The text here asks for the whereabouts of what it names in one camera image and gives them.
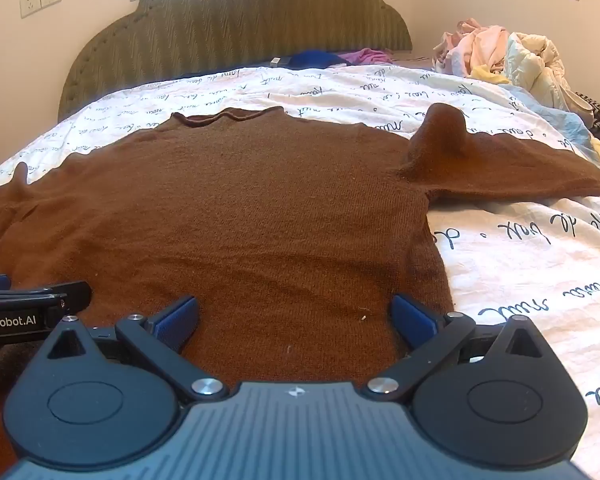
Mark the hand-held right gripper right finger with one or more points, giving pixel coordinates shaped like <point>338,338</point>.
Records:
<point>414,318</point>

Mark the purple cloth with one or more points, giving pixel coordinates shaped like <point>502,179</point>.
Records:
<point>367,55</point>

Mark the green upholstered headboard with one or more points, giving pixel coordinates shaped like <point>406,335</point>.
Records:
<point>230,20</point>

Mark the white script-printed bedsheet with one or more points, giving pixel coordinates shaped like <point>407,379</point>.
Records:
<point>520,270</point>

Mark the light blue cloth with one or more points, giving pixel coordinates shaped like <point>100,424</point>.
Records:
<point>572,127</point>

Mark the brown knit sweater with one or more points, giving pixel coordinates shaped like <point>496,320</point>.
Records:
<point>260,210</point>

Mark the cream quilted jacket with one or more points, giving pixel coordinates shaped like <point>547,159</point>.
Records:
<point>540,67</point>

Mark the yellow cloth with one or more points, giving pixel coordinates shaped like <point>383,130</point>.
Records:
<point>487,75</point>

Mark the small black white object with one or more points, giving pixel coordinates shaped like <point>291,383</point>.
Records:
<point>276,61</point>

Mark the pink crumpled clothes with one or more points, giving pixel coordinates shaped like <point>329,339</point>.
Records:
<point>475,45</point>

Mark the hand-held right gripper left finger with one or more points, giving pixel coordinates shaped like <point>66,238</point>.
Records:
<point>176,318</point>

